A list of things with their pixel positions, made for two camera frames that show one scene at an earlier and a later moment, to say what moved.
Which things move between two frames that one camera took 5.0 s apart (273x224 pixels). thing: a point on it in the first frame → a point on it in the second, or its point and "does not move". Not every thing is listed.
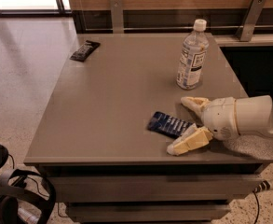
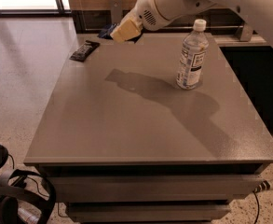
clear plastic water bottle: [193, 57] does not move
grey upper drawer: [152, 189] does not move
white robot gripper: [219, 117] → [145, 10]
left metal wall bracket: [116, 15] does not move
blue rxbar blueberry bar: [168, 125] → [106, 32]
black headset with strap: [3, 199] does not move
